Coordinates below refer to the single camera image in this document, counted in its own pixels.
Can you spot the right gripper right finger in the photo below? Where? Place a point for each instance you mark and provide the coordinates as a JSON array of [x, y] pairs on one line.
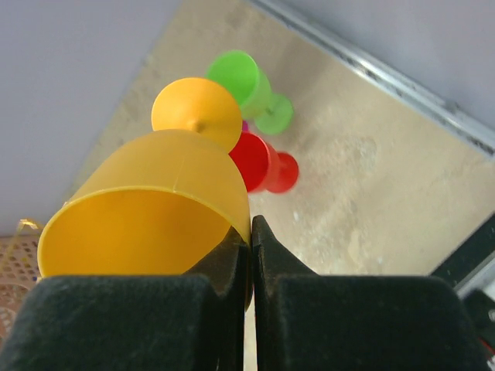
[[308, 321]]

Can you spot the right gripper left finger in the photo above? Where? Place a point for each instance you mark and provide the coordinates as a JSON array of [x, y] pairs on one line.
[[191, 321]]

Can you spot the yellow plastic wine glass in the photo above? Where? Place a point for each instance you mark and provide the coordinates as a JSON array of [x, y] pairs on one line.
[[161, 202]]

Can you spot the red plastic wine glass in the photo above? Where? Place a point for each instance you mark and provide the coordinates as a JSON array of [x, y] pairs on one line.
[[262, 167]]

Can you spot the green plastic wine glass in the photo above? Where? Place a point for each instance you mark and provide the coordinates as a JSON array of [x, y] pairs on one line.
[[238, 72]]

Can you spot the peach plastic desk organizer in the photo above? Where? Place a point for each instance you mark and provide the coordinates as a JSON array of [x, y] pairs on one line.
[[19, 273]]

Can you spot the gold wire glass rack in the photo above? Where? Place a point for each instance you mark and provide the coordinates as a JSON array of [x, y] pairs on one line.
[[23, 224]]

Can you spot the aluminium table edge rail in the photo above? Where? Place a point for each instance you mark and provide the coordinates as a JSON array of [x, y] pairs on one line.
[[435, 56]]

